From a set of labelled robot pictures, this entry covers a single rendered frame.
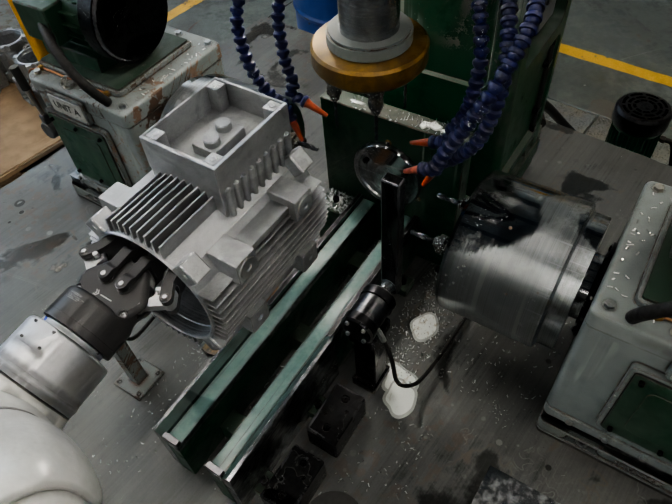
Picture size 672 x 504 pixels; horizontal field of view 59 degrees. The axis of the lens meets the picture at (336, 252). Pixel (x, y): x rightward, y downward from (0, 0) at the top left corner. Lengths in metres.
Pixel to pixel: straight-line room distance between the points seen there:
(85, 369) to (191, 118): 0.29
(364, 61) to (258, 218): 0.34
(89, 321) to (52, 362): 0.05
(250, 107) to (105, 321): 0.28
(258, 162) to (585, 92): 2.74
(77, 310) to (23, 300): 0.88
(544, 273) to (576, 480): 0.39
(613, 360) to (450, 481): 0.35
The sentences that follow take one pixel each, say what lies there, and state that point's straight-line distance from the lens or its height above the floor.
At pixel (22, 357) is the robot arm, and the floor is 1.39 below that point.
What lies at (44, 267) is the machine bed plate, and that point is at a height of 0.80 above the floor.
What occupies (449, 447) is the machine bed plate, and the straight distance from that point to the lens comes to 1.10.
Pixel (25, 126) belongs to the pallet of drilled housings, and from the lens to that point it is 3.20.
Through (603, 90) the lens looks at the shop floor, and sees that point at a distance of 3.30.
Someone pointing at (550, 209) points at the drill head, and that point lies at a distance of 0.93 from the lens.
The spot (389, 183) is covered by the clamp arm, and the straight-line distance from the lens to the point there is 0.82.
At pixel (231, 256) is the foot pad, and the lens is 0.59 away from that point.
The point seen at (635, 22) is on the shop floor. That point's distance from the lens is 3.91.
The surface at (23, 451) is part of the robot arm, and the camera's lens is 0.42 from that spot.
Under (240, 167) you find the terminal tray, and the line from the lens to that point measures 0.61.
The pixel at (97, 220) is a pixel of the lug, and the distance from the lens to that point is 0.65.
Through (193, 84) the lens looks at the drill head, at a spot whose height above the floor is 1.16.
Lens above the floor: 1.81
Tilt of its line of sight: 50 degrees down
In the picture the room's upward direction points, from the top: 6 degrees counter-clockwise
